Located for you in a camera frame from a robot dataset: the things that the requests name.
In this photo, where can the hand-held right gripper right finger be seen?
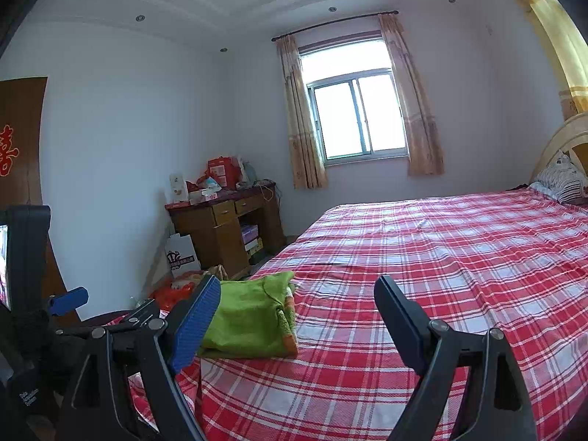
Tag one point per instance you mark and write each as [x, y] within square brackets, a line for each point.
[399, 321]

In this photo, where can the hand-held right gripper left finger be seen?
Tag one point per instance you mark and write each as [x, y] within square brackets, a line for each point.
[197, 326]

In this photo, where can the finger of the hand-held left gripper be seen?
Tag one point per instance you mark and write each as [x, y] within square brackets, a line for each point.
[69, 298]
[138, 312]

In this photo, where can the green orange striped sweater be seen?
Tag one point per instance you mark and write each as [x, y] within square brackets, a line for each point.
[248, 317]

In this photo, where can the red plastic bag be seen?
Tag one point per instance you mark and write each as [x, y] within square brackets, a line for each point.
[174, 291]

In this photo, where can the white paper bag crown print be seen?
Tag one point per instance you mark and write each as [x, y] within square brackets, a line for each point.
[183, 257]

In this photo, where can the red plaid bed sheet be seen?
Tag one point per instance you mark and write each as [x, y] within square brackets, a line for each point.
[413, 248]

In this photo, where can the brown wooden desk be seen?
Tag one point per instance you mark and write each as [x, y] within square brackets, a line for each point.
[216, 239]

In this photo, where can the stack of boxes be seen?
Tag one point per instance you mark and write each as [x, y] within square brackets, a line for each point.
[251, 239]

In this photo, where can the red paper cutout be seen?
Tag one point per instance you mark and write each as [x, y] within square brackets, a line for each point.
[7, 151]

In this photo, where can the white printed carton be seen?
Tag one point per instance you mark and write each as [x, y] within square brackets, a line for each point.
[178, 188]

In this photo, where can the small pink white box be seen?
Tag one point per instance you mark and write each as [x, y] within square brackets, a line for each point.
[204, 195]

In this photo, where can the brown wooden door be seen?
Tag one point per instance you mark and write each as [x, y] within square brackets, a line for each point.
[27, 110]

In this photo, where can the red gift box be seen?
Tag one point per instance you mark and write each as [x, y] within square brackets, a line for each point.
[220, 170]

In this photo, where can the beige patterned curtain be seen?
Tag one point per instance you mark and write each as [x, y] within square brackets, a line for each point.
[301, 138]
[418, 115]

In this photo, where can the sliding glass window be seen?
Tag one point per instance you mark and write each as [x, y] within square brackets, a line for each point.
[358, 115]

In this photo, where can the striped patterned pillow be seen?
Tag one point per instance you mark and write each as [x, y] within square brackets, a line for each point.
[562, 179]

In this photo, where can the cream wooden bed headboard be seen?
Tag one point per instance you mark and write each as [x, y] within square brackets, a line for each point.
[558, 140]

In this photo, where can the dark curtain rod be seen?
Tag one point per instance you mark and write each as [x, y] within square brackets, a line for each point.
[335, 24]

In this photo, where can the yellow curtain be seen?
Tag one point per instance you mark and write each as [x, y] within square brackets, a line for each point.
[560, 46]

